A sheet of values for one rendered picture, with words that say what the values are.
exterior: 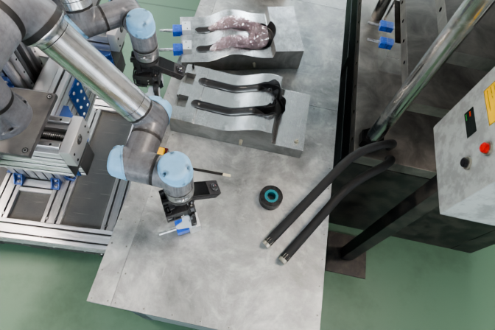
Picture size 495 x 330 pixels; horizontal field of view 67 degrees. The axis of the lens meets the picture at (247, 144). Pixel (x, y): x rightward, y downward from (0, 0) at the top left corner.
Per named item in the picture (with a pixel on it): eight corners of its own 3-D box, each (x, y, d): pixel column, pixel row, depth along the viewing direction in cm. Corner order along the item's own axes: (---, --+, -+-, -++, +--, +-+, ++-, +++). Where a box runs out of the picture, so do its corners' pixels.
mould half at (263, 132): (170, 130, 141) (167, 110, 129) (188, 78, 154) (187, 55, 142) (299, 158, 141) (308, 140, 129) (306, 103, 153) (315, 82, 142)
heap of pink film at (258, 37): (209, 54, 154) (210, 40, 147) (207, 23, 162) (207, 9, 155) (271, 54, 157) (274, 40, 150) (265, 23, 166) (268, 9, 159)
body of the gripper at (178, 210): (161, 199, 106) (156, 183, 95) (191, 191, 108) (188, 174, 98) (168, 225, 103) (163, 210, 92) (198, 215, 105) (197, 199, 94)
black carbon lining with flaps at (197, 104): (189, 110, 138) (188, 95, 130) (200, 77, 146) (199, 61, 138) (281, 130, 138) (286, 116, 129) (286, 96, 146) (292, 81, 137)
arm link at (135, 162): (126, 141, 94) (168, 151, 94) (109, 181, 88) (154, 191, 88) (119, 125, 87) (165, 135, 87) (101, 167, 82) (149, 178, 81)
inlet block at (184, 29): (160, 39, 159) (158, 29, 154) (160, 31, 161) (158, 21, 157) (191, 39, 161) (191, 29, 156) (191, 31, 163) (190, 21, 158)
